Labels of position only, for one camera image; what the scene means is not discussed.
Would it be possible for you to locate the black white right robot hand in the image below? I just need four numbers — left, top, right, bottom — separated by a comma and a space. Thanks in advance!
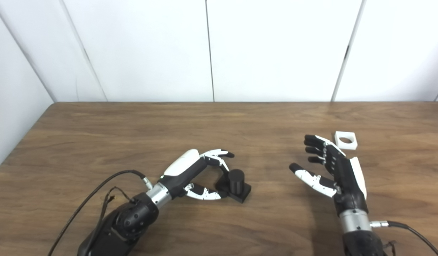
289, 134, 369, 217

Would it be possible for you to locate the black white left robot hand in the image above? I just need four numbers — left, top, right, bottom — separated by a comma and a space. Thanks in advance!
158, 149, 235, 201

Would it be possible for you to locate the white square piece with hole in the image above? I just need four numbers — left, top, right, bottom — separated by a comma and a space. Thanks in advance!
334, 131, 358, 150

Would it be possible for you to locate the black peg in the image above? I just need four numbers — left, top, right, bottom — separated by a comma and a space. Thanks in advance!
216, 169, 252, 204

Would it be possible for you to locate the thin right arm wire bundle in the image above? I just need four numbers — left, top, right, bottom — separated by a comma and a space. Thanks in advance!
382, 240, 398, 256

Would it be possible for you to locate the thin arm wire bundle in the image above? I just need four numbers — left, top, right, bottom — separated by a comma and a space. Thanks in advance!
94, 186, 138, 237
382, 240, 398, 256

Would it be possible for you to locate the thin left arm wire bundle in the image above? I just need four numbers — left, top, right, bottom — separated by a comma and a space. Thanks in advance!
94, 186, 138, 237

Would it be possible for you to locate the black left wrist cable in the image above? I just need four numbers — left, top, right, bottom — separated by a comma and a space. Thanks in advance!
47, 170, 154, 256

